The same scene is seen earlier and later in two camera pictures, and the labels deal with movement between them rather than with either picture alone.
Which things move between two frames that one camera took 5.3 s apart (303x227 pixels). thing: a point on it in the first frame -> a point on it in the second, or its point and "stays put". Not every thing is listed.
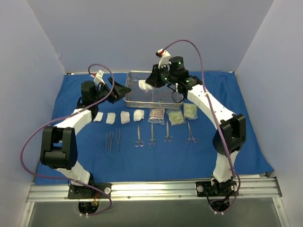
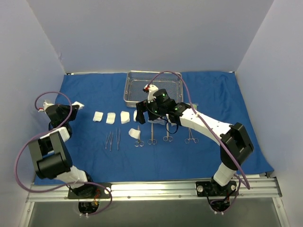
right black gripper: x=155 y=77 -> x=144 y=107
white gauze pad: x=145 y=86 -> x=134 y=133
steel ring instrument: x=139 y=143 stays put
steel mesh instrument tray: x=168 y=96 stays put
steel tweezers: x=111 y=141 stays put
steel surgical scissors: x=168 y=138 stays put
